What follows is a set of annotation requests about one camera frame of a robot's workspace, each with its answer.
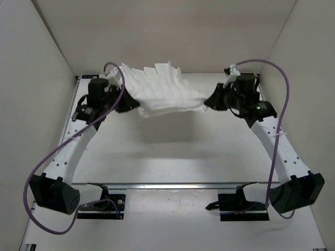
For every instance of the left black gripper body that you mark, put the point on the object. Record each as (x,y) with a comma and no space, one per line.
(112,97)

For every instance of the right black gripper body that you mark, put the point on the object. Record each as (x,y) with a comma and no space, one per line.
(232,100)

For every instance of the white pleated skirt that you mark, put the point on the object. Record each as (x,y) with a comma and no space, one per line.
(161,90)

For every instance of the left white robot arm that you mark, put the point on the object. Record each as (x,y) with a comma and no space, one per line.
(53,188)

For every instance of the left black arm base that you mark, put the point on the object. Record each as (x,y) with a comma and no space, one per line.
(98,202)

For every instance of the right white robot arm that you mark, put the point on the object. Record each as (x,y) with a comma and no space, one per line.
(298,187)

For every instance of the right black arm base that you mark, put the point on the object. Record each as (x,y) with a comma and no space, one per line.
(233,207)

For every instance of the left blue corner label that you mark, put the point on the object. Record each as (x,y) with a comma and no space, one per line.
(90,76)

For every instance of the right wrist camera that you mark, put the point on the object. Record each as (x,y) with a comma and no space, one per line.
(231,73)

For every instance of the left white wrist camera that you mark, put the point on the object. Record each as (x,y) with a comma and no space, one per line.
(113,74)

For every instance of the left aluminium side rail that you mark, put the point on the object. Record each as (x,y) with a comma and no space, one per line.
(69,110)

